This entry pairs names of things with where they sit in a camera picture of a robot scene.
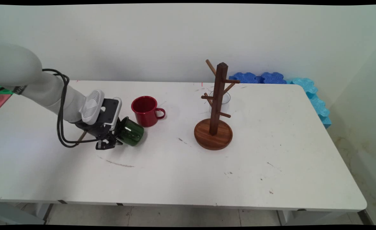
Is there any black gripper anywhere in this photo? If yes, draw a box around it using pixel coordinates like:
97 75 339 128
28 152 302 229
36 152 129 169
75 118 125 150

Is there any green enamel mug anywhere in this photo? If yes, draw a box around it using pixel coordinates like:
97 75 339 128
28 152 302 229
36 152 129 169
117 117 145 147

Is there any red enamel mug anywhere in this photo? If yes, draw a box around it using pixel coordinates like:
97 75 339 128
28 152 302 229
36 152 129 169
131 96 166 127

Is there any wooden mug tree stand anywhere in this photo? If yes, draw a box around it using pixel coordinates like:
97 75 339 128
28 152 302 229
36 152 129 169
194 59 241 151

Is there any cyan foam mat piece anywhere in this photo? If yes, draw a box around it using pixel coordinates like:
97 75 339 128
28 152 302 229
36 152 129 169
287 78 318 98

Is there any sky blue foam mat piece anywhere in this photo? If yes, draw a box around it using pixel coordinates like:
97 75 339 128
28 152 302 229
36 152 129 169
309 94 332 129

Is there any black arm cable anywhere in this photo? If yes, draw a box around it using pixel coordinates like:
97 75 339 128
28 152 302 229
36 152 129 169
42 70 100 148
42 68 100 148

